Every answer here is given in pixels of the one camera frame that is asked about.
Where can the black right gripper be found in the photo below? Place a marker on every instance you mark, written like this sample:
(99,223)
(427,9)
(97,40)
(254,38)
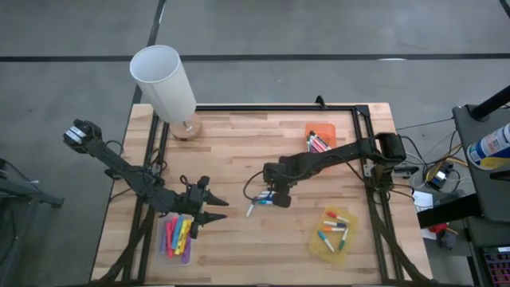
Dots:
(279,175)

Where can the orange plastic bin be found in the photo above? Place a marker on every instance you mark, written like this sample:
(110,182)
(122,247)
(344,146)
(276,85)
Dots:
(328,129)

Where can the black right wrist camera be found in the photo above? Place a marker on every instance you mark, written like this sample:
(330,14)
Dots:
(282,200)

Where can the white shade table lamp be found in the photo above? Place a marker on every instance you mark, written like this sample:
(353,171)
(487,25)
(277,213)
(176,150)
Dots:
(163,83)

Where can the turquoise mini marker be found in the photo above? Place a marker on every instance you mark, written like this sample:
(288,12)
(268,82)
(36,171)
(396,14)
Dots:
(322,236)

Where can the black mini marker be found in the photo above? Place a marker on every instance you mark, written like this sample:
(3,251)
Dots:
(338,225)

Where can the black table frame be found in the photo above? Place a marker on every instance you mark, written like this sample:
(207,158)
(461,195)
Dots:
(279,107)

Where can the green mini marker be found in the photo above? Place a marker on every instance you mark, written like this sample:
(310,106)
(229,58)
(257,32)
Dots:
(342,243)

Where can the lavender highlighter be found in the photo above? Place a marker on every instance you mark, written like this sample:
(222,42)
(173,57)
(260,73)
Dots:
(163,243)

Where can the purple mini marker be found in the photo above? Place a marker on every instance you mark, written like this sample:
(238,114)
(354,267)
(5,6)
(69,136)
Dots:
(250,210)

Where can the black pole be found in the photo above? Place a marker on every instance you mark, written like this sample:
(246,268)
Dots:
(490,104)

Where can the black stand leg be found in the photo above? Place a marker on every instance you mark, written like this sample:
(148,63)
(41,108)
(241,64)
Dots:
(32,195)

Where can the pink permanent marker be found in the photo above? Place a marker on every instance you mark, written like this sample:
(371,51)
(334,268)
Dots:
(316,147)

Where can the teal capped grey marker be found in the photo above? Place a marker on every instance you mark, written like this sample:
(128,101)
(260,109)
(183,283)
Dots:
(308,144)

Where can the blue highlighter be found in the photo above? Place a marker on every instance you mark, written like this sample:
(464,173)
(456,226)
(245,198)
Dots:
(178,235)

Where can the red mini marker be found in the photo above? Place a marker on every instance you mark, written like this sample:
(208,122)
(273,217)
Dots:
(332,216)

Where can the white paper sheet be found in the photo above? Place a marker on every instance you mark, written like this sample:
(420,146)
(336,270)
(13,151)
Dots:
(422,199)

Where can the black keyboard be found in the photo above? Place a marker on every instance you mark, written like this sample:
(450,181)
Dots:
(498,267)

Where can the clear plastic bin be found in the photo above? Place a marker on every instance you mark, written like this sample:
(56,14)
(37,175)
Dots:
(169,261)

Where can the small electronic box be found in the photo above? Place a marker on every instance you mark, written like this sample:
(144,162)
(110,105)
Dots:
(438,177)

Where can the light blue mini marker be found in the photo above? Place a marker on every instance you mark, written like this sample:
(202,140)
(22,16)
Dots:
(264,202)

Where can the grey cart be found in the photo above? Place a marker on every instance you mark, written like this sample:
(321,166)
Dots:
(490,191)

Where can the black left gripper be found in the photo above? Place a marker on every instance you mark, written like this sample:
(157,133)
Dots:
(195,203)

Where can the yellow highlighter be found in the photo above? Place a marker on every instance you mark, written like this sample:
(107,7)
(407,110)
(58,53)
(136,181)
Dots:
(182,243)

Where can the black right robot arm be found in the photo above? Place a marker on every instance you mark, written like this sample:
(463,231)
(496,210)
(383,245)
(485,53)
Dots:
(338,154)

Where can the white blue spray can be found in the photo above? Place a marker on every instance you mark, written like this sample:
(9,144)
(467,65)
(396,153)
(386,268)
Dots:
(490,145)

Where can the pink highlighter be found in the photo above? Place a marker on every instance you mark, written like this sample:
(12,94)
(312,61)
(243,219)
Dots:
(174,225)

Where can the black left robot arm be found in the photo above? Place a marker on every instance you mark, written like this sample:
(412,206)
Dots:
(119,164)

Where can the red permanent marker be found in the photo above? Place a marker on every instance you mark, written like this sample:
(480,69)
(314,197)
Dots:
(320,142)

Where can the yellow plastic bin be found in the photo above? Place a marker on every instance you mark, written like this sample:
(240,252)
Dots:
(334,239)

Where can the orange-yellow highlighter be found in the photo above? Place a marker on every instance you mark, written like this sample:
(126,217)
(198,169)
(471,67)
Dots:
(187,229)

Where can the dark purple highlighter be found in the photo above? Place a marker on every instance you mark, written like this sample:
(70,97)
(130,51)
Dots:
(186,251)

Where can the red highlighter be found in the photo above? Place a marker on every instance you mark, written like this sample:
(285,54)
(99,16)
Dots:
(170,243)

